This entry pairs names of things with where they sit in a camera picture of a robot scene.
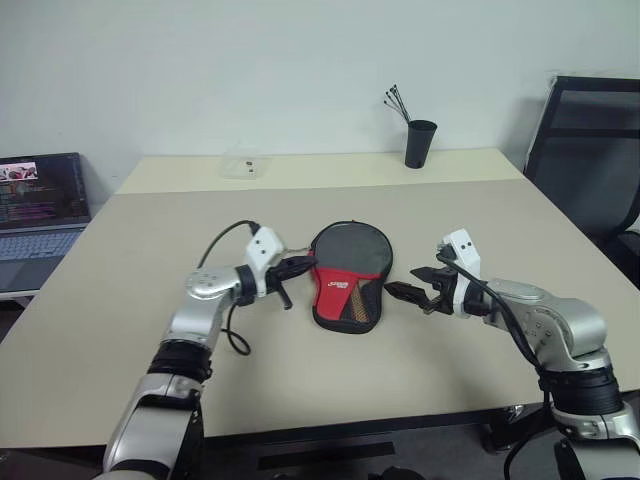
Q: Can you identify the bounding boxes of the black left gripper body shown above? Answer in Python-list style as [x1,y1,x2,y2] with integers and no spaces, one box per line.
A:
[264,259,295,297]

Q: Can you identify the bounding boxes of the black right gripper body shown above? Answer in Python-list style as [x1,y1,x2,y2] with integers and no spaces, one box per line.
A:
[422,266,460,316]

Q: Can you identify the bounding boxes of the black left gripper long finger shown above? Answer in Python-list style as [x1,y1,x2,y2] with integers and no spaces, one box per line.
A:
[280,254,319,277]

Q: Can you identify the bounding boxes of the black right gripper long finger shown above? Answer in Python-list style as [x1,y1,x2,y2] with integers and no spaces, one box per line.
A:
[383,281,435,309]

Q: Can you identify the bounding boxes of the red black paddle case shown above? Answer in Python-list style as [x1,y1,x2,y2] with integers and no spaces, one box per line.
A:
[305,219,395,335]

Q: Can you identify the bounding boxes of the clear plastic box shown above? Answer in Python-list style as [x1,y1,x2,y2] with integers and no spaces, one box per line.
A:
[218,144,270,180]

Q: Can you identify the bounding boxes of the black plastic cup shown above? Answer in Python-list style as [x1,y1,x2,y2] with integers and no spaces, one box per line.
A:
[404,119,439,170]

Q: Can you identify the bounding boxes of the black mesh office chair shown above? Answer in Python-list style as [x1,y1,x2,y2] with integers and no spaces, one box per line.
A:
[522,75,640,291]

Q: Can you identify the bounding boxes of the open laptop computer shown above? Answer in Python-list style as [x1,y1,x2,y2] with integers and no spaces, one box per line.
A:
[0,152,93,295]

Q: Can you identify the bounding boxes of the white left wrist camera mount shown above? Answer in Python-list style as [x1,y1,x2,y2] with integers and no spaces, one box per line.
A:
[244,226,285,296]

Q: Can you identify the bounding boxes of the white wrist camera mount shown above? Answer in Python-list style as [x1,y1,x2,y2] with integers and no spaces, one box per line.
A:
[244,226,285,296]
[435,228,484,317]

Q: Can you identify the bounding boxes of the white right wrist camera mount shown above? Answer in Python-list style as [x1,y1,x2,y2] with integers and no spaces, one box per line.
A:
[435,228,484,317]

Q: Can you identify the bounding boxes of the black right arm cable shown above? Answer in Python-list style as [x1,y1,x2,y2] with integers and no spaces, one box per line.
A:
[435,252,556,480]

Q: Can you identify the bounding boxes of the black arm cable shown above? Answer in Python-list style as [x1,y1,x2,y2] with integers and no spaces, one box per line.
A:
[435,252,556,480]
[196,219,261,358]

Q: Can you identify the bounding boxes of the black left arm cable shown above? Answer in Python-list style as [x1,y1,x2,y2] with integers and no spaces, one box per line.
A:
[196,219,261,358]

